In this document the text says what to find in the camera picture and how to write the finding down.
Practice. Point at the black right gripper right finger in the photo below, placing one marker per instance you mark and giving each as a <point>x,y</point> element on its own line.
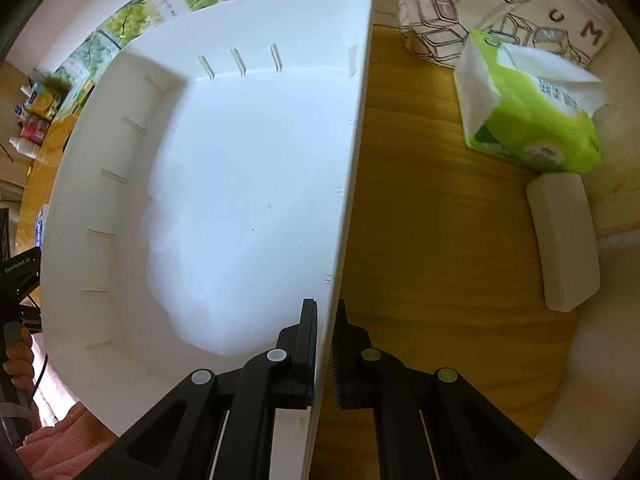
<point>430,425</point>

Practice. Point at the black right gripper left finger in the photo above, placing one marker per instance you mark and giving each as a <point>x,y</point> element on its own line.
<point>219,426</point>

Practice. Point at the white plastic storage bin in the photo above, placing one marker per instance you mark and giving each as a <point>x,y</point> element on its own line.
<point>204,194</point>

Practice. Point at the person's left hand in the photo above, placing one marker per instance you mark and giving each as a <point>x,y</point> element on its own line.
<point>20,363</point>

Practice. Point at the white bottle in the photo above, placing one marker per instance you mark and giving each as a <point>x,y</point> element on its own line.
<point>24,146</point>

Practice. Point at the white rectangular case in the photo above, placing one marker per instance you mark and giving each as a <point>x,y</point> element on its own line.
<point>566,239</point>

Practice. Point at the green tissue pack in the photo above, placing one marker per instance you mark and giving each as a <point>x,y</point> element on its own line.
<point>528,106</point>

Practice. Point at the grape print cardboard box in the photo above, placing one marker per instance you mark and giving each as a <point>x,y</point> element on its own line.
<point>88,62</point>

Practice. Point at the letter print fabric basket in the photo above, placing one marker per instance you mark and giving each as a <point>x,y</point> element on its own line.
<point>435,30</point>

